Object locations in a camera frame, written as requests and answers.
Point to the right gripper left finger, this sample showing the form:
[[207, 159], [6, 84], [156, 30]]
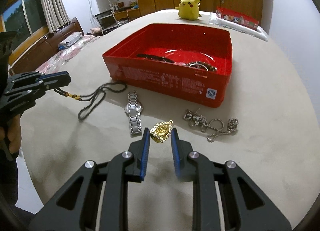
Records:
[[96, 192]]

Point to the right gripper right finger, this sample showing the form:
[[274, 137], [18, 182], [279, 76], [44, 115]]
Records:
[[245, 206]]

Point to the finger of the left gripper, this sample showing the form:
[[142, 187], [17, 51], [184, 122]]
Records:
[[55, 82], [57, 74]]

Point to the silver metal wristwatch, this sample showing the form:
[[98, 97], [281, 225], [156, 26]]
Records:
[[133, 110]]

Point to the gold pendant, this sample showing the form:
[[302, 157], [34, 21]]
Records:
[[162, 131]]

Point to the silver bangle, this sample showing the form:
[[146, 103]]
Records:
[[198, 66]]

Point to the person left hand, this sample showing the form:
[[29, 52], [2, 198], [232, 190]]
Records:
[[13, 134]]

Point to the pink floral quilt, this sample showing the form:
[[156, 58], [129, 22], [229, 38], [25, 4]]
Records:
[[57, 61]]

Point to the dark wooden headboard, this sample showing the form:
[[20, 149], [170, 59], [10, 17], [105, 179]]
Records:
[[44, 49]]

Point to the folded grey clothes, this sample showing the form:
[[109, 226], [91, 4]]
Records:
[[70, 40]]

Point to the beige striped curtain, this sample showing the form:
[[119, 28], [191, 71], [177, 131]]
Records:
[[55, 14]]

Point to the window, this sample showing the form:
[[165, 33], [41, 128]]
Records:
[[24, 17]]

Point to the black metal chair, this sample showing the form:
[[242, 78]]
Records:
[[107, 21]]

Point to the wooden desk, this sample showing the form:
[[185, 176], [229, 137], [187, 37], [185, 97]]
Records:
[[129, 14]]

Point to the red open tin box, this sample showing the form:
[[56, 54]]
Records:
[[157, 56]]

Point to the yellow Pikachu plush toy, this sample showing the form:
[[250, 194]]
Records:
[[189, 9]]

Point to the white folded towel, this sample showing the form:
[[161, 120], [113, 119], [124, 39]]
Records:
[[258, 33]]

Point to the red tin box lid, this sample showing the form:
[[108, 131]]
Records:
[[236, 17]]

